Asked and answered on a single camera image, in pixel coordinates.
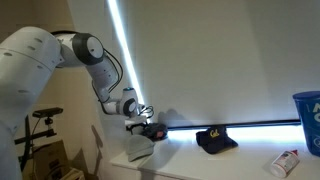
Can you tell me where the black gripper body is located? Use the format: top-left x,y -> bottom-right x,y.
126,123 -> 148,134

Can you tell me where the light grey cap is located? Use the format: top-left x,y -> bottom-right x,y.
125,134 -> 156,163

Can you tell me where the dark grey cap red patch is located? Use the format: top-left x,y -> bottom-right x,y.
142,122 -> 169,142

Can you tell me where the navy cap yellow Cal logo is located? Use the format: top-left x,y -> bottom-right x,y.
195,125 -> 239,155

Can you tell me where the white bottle red cap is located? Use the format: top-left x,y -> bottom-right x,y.
269,149 -> 301,179

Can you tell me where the white box on floor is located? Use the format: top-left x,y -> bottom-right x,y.
59,167 -> 86,180

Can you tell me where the brown cardboard box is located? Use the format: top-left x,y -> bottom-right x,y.
23,139 -> 72,180

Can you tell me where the white window roller blind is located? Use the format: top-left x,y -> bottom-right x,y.
108,0 -> 320,127

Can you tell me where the blue plastic bin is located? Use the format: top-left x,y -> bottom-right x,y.
292,90 -> 320,158

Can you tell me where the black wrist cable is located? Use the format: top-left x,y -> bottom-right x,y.
138,105 -> 155,119

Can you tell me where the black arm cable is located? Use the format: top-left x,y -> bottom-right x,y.
91,48 -> 124,104

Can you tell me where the black camera on stand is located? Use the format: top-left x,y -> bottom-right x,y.
32,106 -> 64,119

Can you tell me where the black camera stand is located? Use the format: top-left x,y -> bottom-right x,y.
14,116 -> 58,145

